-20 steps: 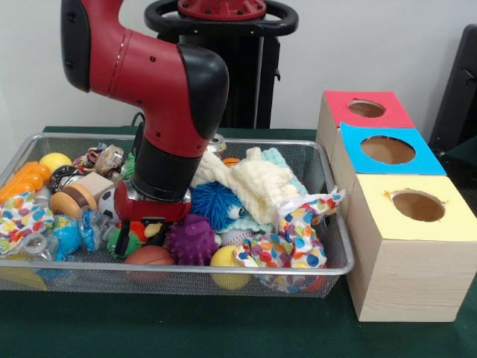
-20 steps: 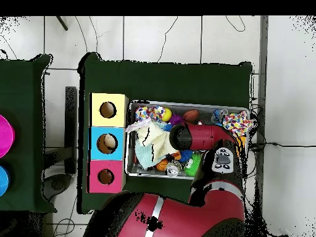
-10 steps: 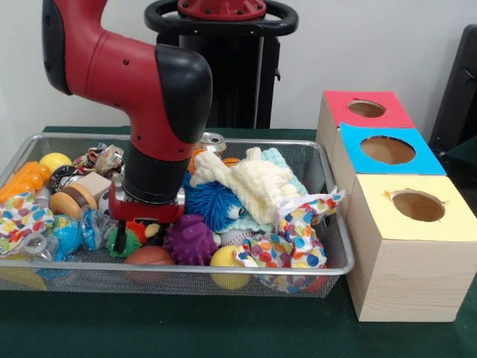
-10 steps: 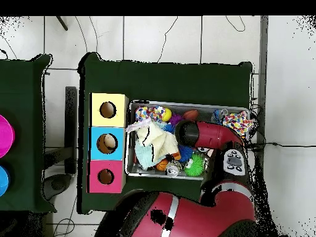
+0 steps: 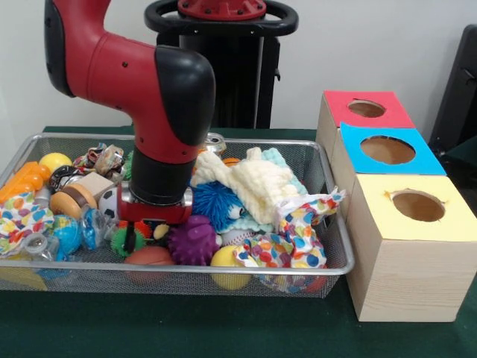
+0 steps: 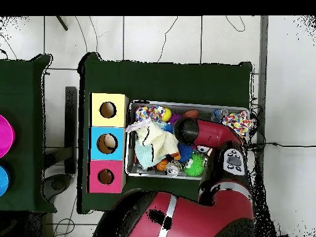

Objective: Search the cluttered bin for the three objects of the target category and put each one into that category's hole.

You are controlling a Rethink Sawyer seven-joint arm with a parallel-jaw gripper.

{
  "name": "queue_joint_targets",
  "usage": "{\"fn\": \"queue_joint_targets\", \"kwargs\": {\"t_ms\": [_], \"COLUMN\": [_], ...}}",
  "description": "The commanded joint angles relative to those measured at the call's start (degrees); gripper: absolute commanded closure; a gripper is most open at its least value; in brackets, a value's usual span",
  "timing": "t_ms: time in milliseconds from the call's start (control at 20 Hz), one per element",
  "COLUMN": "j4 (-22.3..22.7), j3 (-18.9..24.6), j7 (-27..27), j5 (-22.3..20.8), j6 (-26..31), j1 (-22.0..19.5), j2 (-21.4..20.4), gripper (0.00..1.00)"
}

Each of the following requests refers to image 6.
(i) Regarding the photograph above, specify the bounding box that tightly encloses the beige rounded object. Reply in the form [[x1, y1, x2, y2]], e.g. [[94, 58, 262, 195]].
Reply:
[[103, 134, 117, 151]]

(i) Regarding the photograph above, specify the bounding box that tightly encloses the wooden box with three holes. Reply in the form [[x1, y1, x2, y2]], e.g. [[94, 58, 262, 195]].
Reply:
[[88, 92, 130, 194]]

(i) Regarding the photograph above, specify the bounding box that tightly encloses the dark green table cloth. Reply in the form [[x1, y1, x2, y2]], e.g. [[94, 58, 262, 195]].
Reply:
[[77, 51, 253, 215], [0, 53, 58, 214]]

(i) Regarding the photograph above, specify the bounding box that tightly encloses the yellow ball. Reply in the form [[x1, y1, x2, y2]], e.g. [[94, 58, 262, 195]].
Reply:
[[161, 107, 173, 122]]

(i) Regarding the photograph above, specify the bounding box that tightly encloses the cream waffle cloth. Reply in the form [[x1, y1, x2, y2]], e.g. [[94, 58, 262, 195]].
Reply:
[[135, 122, 180, 161]]

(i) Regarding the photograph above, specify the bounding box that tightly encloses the crushed silver can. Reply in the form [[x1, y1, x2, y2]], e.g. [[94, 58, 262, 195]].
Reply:
[[164, 160, 182, 177]]

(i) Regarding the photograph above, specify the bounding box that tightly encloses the grey round floor base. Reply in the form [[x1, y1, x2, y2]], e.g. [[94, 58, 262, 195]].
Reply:
[[42, 173, 73, 201]]

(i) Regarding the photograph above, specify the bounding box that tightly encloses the green spiky ball with eyes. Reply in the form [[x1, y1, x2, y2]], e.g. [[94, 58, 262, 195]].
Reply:
[[183, 153, 206, 177]]

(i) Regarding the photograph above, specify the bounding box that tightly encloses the black stand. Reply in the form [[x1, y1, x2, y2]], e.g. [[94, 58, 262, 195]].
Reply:
[[43, 86, 78, 175]]

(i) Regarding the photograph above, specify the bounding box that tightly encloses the small orange basketball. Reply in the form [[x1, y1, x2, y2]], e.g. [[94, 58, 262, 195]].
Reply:
[[155, 159, 170, 172]]

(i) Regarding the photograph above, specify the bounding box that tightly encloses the brown toy football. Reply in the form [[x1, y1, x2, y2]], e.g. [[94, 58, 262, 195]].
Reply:
[[183, 109, 200, 119]]

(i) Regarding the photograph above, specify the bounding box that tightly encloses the black floor cable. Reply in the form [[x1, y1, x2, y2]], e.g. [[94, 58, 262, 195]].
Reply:
[[251, 141, 316, 151]]

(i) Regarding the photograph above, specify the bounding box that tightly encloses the shallow silver mesh bin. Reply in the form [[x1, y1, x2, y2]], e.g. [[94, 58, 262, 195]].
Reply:
[[124, 99, 251, 181]]

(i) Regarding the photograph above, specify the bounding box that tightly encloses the mint waffle cloth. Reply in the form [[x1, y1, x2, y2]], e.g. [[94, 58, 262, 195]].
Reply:
[[134, 144, 161, 171]]

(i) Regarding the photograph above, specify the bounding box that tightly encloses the blue spiky ball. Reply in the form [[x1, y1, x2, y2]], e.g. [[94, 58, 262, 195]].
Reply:
[[177, 142, 194, 162]]

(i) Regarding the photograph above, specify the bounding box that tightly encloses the pink round bowl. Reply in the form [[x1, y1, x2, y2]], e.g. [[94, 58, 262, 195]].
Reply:
[[0, 114, 16, 159]]

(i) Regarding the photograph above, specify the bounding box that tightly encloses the blue round bowl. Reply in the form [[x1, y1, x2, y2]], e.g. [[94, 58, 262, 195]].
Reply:
[[0, 165, 11, 198]]

